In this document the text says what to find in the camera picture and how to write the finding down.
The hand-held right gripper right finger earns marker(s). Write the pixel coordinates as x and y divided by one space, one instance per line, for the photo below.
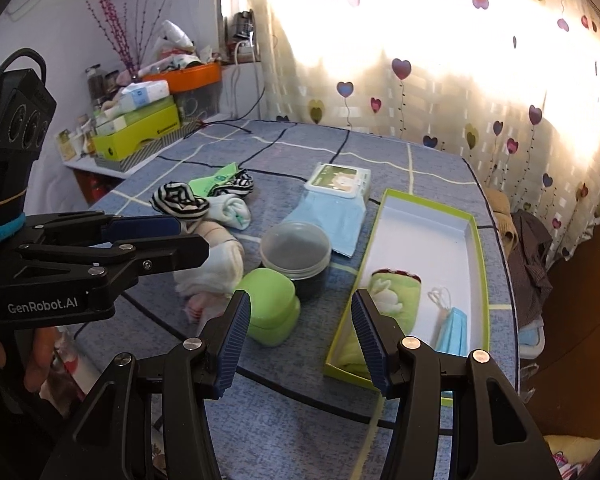
372 345

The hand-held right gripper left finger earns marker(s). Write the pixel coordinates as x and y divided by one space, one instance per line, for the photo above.
232 340

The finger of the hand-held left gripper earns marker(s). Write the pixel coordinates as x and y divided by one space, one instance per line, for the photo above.
140 226
170 255

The pink white sock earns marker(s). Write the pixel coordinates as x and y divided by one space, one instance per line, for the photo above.
200 310

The beige sock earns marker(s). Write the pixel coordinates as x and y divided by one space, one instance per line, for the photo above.
215 232

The pale blue-white sock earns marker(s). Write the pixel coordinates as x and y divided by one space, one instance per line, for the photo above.
230 210

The long green cardboard box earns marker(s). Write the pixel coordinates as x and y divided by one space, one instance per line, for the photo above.
420 240

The person's left hand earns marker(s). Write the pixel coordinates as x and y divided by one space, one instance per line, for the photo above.
37 355

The black white striped sock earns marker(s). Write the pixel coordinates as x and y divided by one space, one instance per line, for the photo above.
180 200
240 182

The small glass jar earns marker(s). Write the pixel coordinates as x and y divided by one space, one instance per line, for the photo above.
65 142

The green round jar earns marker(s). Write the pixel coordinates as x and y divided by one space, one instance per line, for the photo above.
270 300

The blue face mask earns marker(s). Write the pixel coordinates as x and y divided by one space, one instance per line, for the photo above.
452 330

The green sock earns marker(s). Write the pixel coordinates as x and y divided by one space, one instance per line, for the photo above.
210 182

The yellow-green cardboard box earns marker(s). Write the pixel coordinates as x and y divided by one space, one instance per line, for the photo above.
130 140

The clear round plastic container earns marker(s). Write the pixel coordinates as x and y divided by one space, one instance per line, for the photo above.
295 250

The dark tall jar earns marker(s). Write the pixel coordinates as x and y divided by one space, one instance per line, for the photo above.
96 85

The light green flat box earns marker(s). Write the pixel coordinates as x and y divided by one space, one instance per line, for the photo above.
145 112

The white blue tissue packet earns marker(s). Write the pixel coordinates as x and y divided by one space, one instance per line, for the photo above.
145 92

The clear plastic bin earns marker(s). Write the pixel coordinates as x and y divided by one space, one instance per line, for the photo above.
200 102

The blue plaid blanket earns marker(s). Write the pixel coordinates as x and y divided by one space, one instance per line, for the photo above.
280 150

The orange plastic basket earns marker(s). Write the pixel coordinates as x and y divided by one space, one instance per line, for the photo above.
190 77

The pale blue plastic tub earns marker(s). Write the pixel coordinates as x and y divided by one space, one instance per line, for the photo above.
532 342

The purple dried branches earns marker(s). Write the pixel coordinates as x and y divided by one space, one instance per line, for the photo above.
115 25

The wet wipes pack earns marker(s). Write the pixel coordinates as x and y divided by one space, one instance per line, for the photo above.
337 180

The dark checked clothes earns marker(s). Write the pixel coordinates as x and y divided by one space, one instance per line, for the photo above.
530 260

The tan cloth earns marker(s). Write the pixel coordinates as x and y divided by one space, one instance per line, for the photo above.
502 215

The white plastic bag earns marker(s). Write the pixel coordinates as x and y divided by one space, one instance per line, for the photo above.
172 35

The wooden wardrobe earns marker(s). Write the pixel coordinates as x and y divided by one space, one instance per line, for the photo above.
580 335

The black device on windowsill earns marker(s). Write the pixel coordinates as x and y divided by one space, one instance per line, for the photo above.
242 25

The heart print curtain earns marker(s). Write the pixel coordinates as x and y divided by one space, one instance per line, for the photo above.
430 85

